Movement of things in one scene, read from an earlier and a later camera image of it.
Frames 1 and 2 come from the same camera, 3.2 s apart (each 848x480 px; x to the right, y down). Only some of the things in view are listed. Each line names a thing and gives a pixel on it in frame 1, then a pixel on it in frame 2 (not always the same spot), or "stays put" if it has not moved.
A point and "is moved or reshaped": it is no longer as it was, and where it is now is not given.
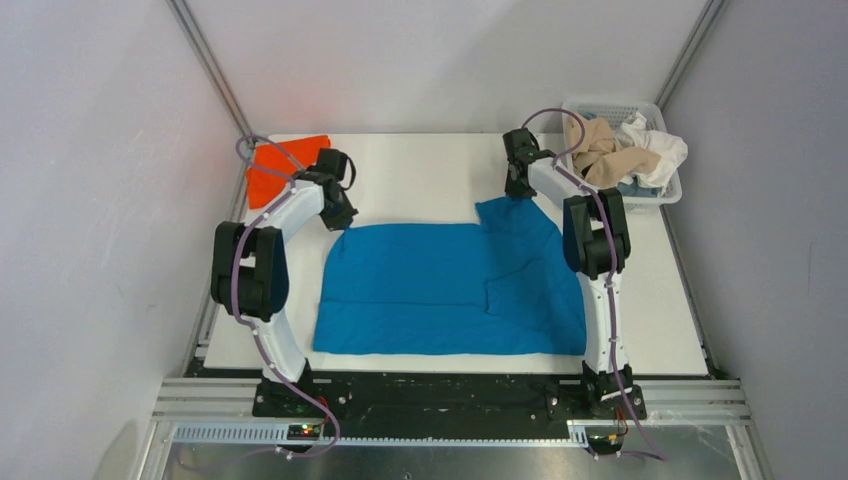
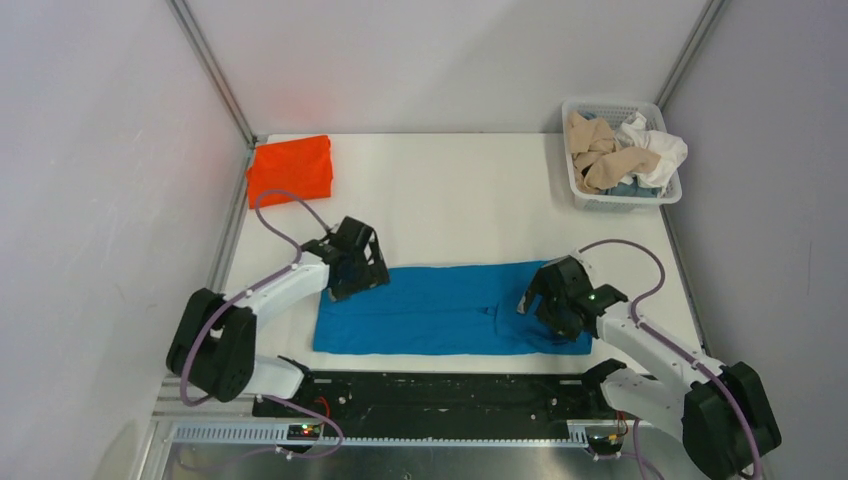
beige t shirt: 609,164 stays put
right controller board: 606,444 stays put
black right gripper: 514,190 -> 559,326
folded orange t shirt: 265,187 stays put
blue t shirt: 500,287 is moved or reshaped
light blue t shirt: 633,189 stays put
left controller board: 303,432 stays put
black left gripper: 344,219 -> 374,274
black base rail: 451,401 stays put
